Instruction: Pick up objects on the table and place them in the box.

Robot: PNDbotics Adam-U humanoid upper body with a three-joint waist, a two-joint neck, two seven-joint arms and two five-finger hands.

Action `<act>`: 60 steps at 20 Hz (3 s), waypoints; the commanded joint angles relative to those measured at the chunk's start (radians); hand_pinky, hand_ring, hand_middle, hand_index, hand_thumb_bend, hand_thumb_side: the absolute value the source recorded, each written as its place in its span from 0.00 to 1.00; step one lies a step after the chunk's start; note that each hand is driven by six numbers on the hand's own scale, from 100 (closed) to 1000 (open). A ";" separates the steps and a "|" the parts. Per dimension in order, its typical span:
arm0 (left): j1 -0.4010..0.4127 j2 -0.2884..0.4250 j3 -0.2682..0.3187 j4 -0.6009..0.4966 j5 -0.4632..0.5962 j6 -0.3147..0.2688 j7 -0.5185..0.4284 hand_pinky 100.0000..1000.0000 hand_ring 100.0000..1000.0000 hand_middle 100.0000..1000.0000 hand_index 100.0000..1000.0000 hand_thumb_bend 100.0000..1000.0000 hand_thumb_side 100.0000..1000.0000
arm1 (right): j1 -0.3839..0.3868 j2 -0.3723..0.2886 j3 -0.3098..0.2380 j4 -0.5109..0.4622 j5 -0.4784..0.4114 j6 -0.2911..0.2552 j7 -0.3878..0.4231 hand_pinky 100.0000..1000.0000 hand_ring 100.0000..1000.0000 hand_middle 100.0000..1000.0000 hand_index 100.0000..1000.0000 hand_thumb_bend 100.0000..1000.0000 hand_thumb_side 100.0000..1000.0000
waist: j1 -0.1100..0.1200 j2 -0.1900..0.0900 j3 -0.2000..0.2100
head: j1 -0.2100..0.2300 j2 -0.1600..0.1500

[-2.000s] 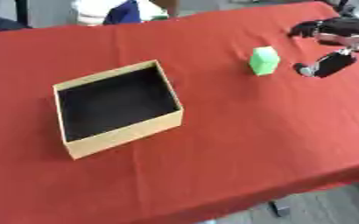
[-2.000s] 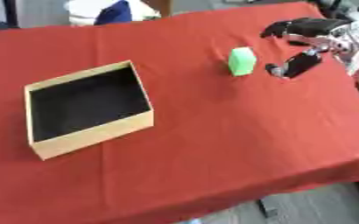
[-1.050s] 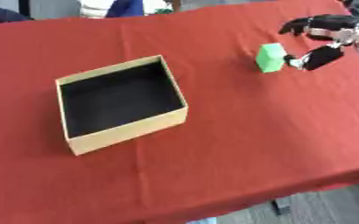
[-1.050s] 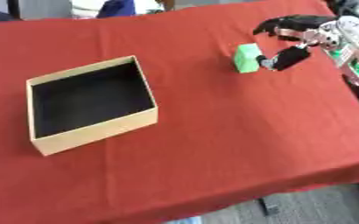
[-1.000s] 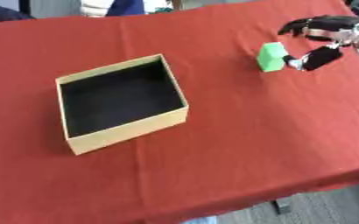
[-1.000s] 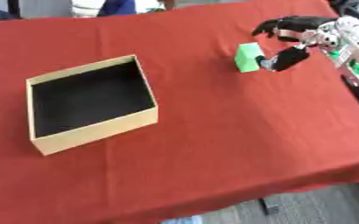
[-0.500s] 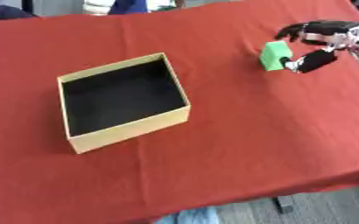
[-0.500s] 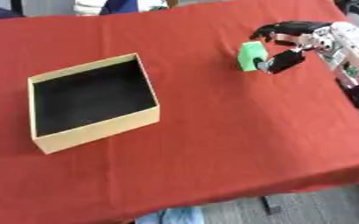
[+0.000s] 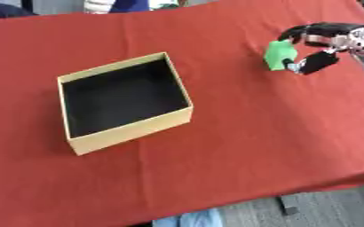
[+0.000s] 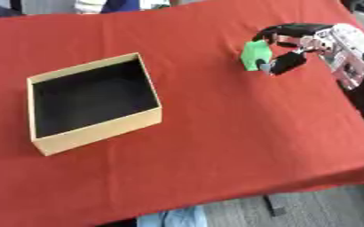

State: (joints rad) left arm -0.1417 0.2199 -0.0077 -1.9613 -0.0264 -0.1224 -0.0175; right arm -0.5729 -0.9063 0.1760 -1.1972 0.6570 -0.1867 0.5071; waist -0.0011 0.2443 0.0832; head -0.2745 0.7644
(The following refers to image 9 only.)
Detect light blue cloth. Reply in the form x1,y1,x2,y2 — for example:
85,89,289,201
152,207,226,227

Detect green block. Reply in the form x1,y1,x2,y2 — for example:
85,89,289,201
263,39,300,72

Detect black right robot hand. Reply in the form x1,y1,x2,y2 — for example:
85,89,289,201
276,21,364,75

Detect person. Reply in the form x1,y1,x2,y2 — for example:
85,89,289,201
83,0,184,15

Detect tan cardboard box black inside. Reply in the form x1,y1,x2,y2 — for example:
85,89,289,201
56,51,194,157

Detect dark grey floor object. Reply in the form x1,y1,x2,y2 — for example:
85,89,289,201
276,194,302,216

